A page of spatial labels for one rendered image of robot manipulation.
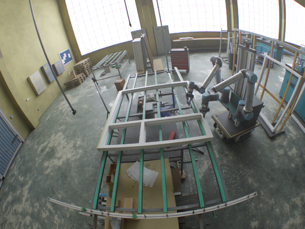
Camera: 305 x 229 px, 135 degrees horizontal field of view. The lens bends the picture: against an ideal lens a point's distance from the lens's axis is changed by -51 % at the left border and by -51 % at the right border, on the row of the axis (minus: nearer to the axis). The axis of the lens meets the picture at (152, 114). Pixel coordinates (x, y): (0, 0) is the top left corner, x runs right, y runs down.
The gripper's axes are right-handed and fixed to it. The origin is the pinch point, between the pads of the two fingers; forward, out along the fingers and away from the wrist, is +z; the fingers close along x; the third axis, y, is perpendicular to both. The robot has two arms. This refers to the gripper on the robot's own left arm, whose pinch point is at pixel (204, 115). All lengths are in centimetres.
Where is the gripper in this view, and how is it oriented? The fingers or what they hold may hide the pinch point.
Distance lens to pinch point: 180.0
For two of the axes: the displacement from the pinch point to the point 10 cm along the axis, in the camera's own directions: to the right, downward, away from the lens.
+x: 9.8, -1.2, -1.2
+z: 1.7, 7.6, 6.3
